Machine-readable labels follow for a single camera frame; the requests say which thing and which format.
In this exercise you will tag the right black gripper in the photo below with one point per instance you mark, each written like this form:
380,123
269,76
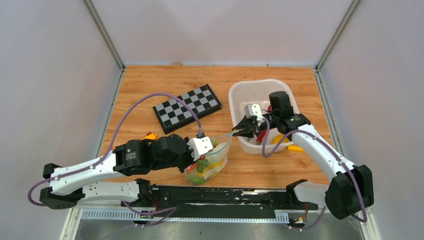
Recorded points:
246,123

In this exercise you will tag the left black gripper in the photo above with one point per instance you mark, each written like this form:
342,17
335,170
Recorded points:
191,161

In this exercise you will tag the toy orange carrot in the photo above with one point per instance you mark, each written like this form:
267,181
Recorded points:
191,168

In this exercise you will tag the green toy cabbage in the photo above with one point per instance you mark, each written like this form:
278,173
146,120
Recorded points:
196,178

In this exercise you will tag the clear zip top bag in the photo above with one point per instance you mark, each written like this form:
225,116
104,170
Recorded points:
221,147

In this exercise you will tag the white toy radish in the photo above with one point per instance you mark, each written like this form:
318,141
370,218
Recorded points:
211,172

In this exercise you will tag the white plastic basket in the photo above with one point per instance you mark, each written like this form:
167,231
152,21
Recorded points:
257,92

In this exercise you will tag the yellow toy pear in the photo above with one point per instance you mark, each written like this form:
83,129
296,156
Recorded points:
218,164

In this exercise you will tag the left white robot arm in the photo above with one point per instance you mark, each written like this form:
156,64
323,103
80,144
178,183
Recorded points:
88,181

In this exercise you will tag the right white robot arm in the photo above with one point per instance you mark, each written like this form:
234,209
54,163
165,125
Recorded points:
350,191

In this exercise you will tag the yellow toy potato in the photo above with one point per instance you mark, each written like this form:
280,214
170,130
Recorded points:
277,138

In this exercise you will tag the yellow toy brick car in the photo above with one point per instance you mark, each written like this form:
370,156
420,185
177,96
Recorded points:
150,136

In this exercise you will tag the yellow triangular plastic stand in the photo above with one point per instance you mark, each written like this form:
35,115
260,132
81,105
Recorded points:
293,147

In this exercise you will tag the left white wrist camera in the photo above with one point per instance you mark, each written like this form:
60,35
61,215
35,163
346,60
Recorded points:
200,147

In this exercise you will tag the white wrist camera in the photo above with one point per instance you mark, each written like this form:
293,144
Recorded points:
200,147
253,112

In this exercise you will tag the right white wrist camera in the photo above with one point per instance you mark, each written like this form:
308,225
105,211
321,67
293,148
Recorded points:
253,112

